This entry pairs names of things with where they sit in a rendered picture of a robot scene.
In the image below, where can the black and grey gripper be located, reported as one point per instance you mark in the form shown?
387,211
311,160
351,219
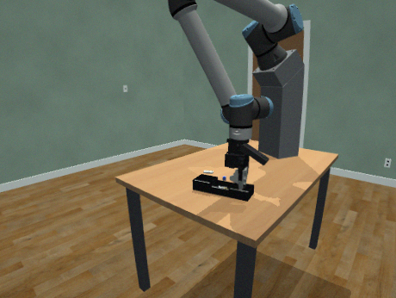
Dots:
237,159

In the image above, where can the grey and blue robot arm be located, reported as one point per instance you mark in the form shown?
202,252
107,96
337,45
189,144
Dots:
240,110

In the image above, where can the black rack of three labelled bins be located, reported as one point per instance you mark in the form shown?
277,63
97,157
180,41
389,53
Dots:
210,184

